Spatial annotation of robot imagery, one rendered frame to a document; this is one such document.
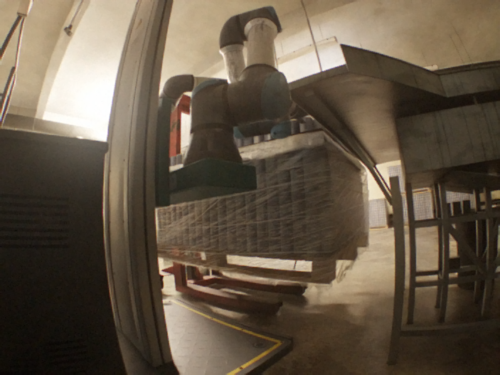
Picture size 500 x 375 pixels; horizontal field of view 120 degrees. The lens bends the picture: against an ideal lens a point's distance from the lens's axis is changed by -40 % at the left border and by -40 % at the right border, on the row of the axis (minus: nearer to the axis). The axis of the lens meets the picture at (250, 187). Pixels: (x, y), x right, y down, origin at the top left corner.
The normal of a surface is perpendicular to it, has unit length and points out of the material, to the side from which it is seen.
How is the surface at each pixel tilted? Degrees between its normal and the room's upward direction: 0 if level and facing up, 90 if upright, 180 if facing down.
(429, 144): 90
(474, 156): 90
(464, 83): 90
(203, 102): 90
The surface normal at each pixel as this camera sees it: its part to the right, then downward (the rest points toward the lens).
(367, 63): 0.15, -0.15
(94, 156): 0.73, -0.14
